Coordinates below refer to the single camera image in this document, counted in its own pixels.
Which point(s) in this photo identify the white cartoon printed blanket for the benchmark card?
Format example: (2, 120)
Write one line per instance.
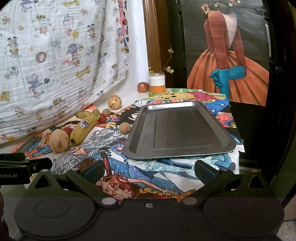
(57, 58)

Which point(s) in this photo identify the metal tray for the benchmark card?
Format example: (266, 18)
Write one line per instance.
(180, 132)

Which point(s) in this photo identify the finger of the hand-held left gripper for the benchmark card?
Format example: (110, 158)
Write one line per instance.
(41, 164)

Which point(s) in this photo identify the red apple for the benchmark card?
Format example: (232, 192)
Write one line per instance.
(143, 87)

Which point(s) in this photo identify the white orange jar with twigs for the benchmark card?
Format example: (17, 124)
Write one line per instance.
(169, 69)

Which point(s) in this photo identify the pale striped melon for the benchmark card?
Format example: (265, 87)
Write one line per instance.
(59, 141)

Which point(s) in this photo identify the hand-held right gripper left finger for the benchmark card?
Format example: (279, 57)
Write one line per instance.
(93, 171)

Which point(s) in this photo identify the white and orange jar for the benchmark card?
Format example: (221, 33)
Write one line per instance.
(157, 83)

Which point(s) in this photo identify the banana with sticker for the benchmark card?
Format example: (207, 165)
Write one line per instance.
(81, 132)

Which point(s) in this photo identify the brown wooden door frame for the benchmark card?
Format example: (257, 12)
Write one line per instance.
(155, 34)

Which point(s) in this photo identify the plain yellow banana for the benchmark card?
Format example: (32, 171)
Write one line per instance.
(82, 114)

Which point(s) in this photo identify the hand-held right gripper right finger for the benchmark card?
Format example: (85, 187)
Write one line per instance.
(205, 172)

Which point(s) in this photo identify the cartoon children printed cloth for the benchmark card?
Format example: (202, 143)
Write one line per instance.
(34, 150)

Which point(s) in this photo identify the small brown round fruit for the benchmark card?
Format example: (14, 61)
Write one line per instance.
(125, 128)

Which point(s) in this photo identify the wall poster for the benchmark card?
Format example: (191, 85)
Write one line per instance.
(231, 69)

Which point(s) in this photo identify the yellow bear printed cloth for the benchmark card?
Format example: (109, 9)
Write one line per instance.
(143, 176)

